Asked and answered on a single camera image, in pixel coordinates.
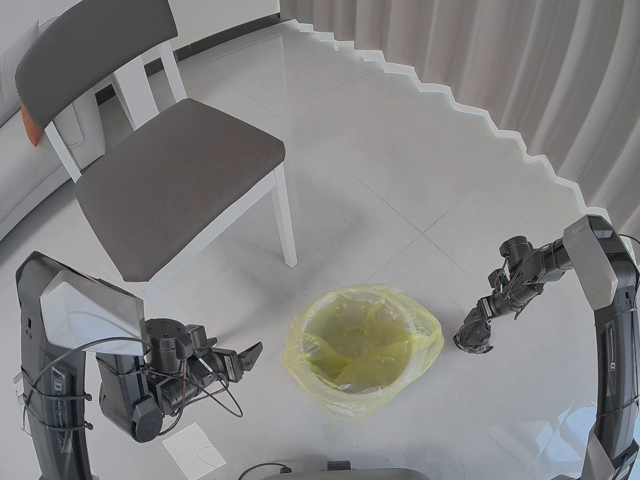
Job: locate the grey and white chair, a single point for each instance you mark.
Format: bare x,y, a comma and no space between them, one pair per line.
175,188

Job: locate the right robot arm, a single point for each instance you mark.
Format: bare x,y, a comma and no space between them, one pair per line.
592,263

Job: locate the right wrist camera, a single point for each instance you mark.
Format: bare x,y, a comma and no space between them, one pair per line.
516,251

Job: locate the black plastic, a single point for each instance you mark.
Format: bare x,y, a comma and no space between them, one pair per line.
472,340

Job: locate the yellow plastic bag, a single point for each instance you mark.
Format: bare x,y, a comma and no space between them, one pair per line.
300,353

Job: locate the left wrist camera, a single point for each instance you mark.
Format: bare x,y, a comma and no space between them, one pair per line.
197,335

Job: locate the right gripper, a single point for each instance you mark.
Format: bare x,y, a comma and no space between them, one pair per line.
486,309

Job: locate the beige curtain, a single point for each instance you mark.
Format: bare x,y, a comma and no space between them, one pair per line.
500,38

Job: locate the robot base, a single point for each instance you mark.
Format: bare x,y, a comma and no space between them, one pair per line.
345,474

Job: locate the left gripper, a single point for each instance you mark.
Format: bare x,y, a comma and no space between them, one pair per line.
222,365

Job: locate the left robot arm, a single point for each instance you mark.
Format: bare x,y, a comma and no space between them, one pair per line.
75,313

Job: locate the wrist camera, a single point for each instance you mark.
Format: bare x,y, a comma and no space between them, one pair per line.
197,335
516,251

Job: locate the orange cloth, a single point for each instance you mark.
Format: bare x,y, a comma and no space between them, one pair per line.
32,125

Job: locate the white sofa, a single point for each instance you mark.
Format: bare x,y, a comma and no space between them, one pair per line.
20,188

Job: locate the white trash bin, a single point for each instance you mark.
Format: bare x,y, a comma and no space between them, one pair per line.
405,363

